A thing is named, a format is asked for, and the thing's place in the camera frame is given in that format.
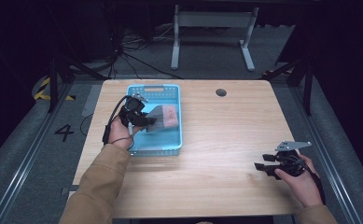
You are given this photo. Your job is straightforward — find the person's left hand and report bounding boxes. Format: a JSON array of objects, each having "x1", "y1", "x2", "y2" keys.
[{"x1": 107, "y1": 116, "x2": 144, "y2": 151}]

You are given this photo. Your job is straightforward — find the pink sponge block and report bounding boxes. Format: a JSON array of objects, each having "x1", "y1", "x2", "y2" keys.
[{"x1": 162, "y1": 105, "x2": 180, "y2": 129}]

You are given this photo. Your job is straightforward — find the black floor cables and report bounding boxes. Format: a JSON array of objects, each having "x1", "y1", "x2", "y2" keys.
[{"x1": 107, "y1": 27, "x2": 183, "y2": 80}]

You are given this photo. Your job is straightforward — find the blue perforated plastic basket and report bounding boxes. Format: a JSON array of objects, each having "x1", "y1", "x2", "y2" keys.
[{"x1": 125, "y1": 83, "x2": 184, "y2": 157}]

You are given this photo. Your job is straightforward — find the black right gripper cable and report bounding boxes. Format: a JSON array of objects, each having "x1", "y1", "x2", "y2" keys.
[{"x1": 289, "y1": 154, "x2": 327, "y2": 206}]

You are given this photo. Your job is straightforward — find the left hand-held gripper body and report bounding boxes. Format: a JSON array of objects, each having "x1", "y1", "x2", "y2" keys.
[{"x1": 119, "y1": 91, "x2": 149, "y2": 128}]

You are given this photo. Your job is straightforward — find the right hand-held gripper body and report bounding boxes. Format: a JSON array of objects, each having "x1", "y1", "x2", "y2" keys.
[{"x1": 273, "y1": 140, "x2": 313, "y2": 178}]

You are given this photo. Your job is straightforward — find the black metal stand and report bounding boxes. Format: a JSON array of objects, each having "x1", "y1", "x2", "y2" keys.
[
  {"x1": 46, "y1": 54, "x2": 109, "y2": 114},
  {"x1": 262, "y1": 57, "x2": 314, "y2": 117}
]

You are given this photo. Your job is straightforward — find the white metal table frame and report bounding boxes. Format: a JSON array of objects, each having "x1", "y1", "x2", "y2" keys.
[{"x1": 170, "y1": 4, "x2": 260, "y2": 73}]

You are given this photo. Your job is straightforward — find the person's right hand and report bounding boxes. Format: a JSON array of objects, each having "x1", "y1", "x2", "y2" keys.
[{"x1": 273, "y1": 154, "x2": 324, "y2": 208}]

